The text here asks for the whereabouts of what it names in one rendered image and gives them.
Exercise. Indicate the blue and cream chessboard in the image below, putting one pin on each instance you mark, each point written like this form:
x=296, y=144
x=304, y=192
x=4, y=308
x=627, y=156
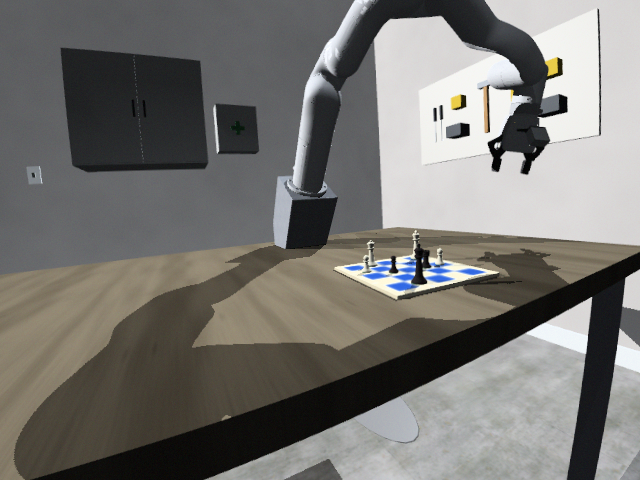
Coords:
x=399, y=286

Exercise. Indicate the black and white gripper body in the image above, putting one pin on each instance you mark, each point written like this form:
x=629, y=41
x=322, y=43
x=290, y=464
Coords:
x=513, y=140

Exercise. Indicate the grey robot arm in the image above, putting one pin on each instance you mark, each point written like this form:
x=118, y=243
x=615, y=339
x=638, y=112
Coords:
x=474, y=23

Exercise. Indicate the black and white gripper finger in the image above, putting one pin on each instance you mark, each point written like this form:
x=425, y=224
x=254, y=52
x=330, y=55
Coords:
x=529, y=157
x=496, y=157

